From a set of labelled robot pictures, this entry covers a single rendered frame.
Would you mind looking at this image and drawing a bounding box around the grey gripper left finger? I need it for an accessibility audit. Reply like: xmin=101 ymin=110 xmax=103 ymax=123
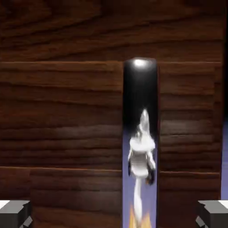
xmin=0 ymin=199 xmax=33 ymax=228

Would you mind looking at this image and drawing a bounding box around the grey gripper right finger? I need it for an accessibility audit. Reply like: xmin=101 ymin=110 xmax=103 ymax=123
xmin=195 ymin=199 xmax=228 ymax=228

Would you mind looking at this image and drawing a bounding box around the dark wood cabinet door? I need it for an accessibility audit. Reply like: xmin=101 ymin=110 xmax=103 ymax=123
xmin=0 ymin=61 xmax=223 ymax=172
xmin=0 ymin=166 xmax=222 ymax=228

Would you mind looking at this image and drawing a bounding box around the dark wood cabinet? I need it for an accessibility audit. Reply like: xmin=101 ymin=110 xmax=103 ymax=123
xmin=0 ymin=0 xmax=227 ymax=228

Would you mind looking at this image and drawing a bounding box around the shiny dark curved door handle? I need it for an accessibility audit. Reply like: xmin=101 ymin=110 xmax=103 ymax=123
xmin=122 ymin=57 xmax=160 ymax=228

